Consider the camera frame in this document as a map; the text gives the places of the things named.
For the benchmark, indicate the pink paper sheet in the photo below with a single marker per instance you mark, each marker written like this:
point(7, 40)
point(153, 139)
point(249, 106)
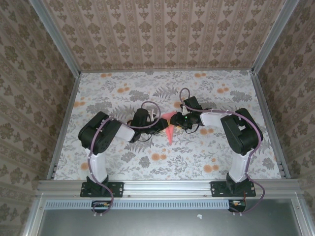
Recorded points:
point(170, 135)

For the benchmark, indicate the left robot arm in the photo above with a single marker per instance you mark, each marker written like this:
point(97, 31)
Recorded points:
point(98, 132)

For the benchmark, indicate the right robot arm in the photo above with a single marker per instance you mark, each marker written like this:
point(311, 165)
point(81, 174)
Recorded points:
point(243, 137)

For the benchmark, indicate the floral printed tablecloth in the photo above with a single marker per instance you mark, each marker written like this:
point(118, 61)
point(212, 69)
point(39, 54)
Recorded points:
point(172, 167)

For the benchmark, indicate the small white paper scrap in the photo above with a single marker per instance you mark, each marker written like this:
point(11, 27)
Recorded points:
point(199, 216)

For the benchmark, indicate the grey metal panel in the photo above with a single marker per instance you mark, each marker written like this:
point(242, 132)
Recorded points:
point(160, 223)

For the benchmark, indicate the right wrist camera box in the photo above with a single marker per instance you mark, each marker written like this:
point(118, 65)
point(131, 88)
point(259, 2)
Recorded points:
point(184, 110)

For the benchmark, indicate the thin aluminium rear rail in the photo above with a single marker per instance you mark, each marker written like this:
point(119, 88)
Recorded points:
point(167, 71)

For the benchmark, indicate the aluminium mounting rail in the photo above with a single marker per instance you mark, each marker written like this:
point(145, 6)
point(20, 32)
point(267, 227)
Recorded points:
point(167, 188)

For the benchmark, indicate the aluminium side rail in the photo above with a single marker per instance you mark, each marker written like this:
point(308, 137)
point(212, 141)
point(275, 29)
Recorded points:
point(69, 110)
point(261, 98)

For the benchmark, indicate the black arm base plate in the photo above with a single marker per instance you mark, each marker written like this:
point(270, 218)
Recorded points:
point(118, 189)
point(216, 189)

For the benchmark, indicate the aluminium corner post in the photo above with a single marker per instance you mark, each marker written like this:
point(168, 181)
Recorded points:
point(274, 37)
point(56, 37)

